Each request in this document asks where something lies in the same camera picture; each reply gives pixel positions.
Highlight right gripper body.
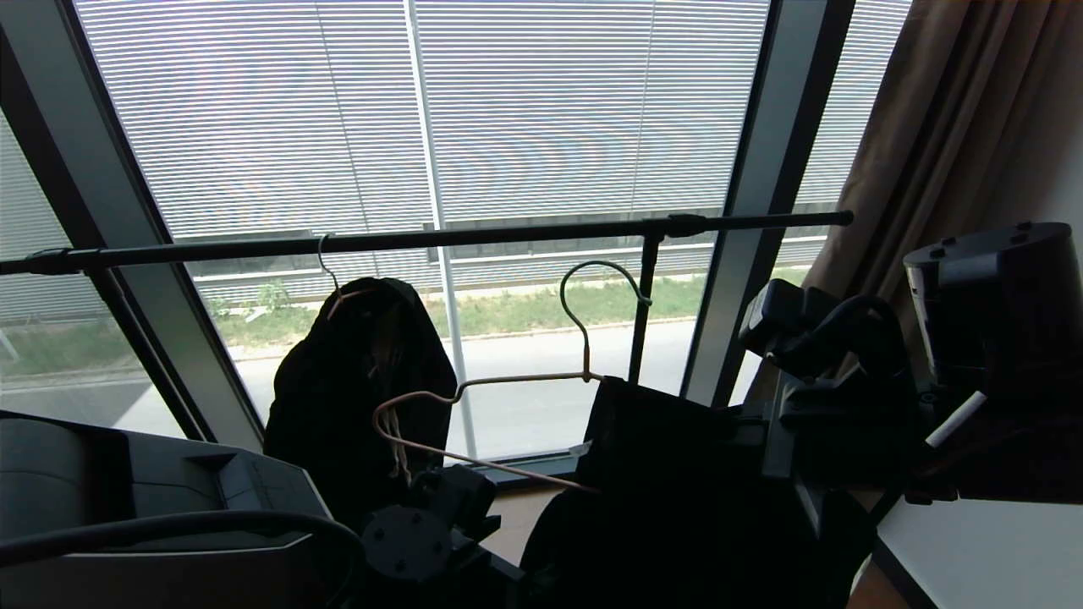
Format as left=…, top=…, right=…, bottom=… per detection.
left=761, top=372, right=925, bottom=493

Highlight black garment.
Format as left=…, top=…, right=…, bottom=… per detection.
left=520, top=376, right=877, bottom=609

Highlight pink clothes hanger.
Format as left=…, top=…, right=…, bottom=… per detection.
left=372, top=260, right=654, bottom=496
left=316, top=234, right=375, bottom=321

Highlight black shorts with white cords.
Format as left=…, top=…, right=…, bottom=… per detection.
left=264, top=277, right=459, bottom=527

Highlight black clothes rack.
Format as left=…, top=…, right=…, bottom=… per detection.
left=0, top=211, right=854, bottom=445

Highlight window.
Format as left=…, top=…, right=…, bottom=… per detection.
left=0, top=0, right=915, bottom=485

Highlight brown curtain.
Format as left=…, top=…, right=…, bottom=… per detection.
left=745, top=0, right=1083, bottom=407

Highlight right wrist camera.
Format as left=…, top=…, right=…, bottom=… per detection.
left=739, top=278, right=843, bottom=360

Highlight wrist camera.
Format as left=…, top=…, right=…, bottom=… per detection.
left=739, top=278, right=843, bottom=360
left=409, top=464, right=502, bottom=546

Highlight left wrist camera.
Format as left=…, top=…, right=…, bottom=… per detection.
left=409, top=464, right=502, bottom=546

